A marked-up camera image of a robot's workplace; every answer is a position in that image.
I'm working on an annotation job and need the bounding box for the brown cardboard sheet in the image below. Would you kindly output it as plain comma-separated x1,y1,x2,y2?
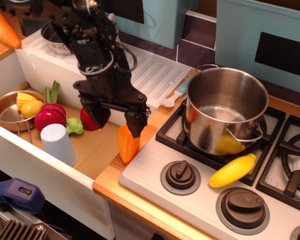
19,103,123,180

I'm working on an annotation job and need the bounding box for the yellow toy banana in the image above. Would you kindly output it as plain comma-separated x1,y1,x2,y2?
208,153,257,188

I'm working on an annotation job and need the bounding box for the yellow toy corn piece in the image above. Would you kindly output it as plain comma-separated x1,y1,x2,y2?
16,92,37,111

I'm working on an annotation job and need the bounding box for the green toy broccoli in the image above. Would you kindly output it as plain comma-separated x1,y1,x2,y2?
65,117,84,135

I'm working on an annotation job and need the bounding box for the right black burner grate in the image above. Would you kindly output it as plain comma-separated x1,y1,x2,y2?
256,115,300,210

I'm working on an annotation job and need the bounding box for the red toy pepper half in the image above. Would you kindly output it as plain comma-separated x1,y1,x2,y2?
80,107,100,131

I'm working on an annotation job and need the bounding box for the small orange toy carrot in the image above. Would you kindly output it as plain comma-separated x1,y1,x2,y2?
117,124,141,164

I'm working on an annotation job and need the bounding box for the black metal camera mount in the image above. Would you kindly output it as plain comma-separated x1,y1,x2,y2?
0,211,73,240

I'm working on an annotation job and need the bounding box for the small steel pot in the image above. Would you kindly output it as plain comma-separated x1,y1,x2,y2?
40,22,73,56

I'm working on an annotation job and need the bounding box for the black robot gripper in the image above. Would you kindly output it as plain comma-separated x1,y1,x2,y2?
73,53,150,138

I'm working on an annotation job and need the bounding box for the steel bowl on stand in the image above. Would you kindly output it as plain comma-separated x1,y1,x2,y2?
0,90,46,142

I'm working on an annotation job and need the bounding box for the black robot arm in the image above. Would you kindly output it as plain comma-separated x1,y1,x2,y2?
0,0,150,138

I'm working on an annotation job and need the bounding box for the grey toy faucet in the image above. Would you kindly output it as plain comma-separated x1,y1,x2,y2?
107,13,116,26

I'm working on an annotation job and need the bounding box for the red toy radish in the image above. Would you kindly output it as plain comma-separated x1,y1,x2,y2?
34,80,66,132

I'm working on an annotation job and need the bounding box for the left black burner grate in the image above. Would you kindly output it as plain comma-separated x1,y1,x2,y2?
155,100,286,186

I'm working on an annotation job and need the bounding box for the middle black stove knob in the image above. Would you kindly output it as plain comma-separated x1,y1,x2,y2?
215,187,270,236

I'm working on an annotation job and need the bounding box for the left black stove knob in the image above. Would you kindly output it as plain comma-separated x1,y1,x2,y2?
160,160,201,196

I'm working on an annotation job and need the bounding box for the yellow toy lemon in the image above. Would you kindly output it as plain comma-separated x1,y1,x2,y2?
21,100,44,119

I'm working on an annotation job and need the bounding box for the white toy sink basin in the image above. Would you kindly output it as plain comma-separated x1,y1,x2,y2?
0,32,190,240

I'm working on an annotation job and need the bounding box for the large orange toy carrot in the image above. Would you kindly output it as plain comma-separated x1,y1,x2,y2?
0,12,22,49

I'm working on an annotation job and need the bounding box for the grey toy stove top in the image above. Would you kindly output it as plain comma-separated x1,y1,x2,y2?
119,111,300,240

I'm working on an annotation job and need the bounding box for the white blue toy can opener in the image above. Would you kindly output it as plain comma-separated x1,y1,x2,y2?
158,75,193,108

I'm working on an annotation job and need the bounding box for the light blue plastic cup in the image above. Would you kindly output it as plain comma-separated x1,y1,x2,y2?
40,123,77,167

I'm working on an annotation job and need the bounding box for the blue clamp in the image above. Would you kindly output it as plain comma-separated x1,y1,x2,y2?
0,178,46,214

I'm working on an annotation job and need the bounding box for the black burner grate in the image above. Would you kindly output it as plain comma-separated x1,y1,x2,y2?
256,115,300,210
155,100,286,186

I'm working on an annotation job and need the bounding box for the large steel cooking pot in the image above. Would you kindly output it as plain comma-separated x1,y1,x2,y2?
183,64,269,156

